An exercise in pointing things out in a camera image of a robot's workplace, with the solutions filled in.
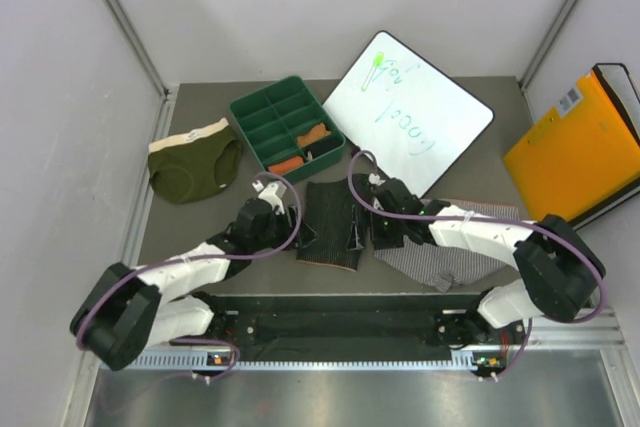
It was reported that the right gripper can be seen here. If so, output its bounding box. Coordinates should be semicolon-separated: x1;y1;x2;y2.
348;204;405;251

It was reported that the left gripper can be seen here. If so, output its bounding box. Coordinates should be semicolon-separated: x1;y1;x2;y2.
250;204;316;252

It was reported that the black dotted underwear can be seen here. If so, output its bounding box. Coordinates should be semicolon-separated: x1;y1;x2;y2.
296;179;364;271

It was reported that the green compartment tray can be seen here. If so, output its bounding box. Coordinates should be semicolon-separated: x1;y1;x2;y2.
230;76;346;183

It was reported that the olive green underwear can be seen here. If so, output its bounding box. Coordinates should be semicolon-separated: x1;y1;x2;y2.
147;118;242;205

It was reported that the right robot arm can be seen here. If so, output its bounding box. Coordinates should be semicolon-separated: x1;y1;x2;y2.
355;176;606;343

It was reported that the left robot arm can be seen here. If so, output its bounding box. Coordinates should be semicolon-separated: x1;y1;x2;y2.
70;198;316;371

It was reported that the grey striped underwear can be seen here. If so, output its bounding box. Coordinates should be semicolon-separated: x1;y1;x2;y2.
372;197;521;293

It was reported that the orange rolled cloth front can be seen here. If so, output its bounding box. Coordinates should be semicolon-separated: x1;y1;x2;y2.
267;155;305;176

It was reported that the orange rolled cloth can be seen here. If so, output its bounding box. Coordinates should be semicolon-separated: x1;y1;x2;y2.
296;123;331;149
267;155;305;176

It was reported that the black rolled cloth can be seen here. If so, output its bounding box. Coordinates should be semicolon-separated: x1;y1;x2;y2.
305;136;342;161

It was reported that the orange rolled cloth back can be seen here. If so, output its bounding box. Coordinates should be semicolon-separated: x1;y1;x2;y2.
296;123;331;149

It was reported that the white whiteboard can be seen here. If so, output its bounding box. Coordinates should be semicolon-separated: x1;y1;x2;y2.
323;31;494;196

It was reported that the orange clipboard folder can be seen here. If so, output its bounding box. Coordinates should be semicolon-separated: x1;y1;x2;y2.
503;63;639;229

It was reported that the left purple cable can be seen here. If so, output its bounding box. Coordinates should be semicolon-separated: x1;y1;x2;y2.
74;171;303;358

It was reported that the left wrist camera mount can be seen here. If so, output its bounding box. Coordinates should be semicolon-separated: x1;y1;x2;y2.
252;180;287;211

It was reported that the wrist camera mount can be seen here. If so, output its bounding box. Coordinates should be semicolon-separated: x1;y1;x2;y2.
368;173;386;188
252;180;287;211

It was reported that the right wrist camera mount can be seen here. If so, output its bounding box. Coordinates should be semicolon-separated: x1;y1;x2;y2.
368;173;386;188

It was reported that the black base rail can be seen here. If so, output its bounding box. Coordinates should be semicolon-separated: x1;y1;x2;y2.
198;293;524;362

